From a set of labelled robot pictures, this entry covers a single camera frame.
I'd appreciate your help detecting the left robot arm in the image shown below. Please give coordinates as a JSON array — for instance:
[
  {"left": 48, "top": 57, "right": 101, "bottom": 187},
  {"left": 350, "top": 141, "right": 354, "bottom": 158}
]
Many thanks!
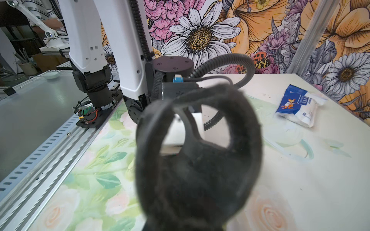
[{"left": 59, "top": 1, "right": 195, "bottom": 128}]

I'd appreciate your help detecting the blue gauze bandage packet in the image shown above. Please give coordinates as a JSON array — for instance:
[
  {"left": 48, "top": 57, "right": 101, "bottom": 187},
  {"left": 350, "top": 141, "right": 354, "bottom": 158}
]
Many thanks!
[{"left": 276, "top": 85, "right": 327, "bottom": 128}]

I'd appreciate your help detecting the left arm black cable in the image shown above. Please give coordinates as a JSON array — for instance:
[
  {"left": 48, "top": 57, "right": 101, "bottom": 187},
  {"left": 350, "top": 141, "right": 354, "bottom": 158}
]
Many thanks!
[{"left": 187, "top": 53, "right": 256, "bottom": 132}]

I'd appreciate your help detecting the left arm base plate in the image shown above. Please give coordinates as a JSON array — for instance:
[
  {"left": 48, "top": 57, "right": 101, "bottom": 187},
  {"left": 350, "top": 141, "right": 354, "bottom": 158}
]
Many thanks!
[{"left": 74, "top": 90, "right": 123, "bottom": 129}]

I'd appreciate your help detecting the white vented cable duct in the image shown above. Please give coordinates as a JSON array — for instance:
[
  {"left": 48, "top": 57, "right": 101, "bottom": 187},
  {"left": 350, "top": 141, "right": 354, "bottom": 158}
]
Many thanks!
[{"left": 1, "top": 115, "right": 79, "bottom": 201}]

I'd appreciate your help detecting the aluminium front rail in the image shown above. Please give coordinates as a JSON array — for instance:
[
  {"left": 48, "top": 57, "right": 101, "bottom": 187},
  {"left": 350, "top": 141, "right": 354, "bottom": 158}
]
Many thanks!
[{"left": 0, "top": 98, "right": 116, "bottom": 231}]

